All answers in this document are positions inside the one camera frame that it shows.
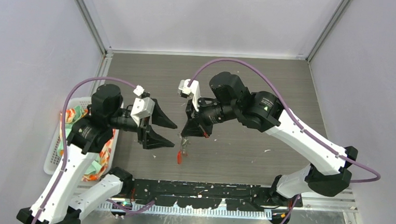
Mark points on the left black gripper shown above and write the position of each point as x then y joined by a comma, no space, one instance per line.
147,136

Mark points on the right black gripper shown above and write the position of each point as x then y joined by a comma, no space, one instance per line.
192,128

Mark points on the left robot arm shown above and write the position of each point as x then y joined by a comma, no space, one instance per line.
58,203

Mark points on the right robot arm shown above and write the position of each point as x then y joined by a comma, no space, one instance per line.
327,170

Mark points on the colourful patterned cloth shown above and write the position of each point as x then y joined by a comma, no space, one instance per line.
101,163

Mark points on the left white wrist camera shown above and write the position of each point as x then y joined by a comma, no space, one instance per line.
142,107

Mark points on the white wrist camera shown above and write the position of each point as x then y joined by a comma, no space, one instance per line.
142,107
190,92

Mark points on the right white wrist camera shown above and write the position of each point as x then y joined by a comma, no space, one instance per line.
190,92

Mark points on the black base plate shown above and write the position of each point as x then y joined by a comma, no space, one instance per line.
236,197

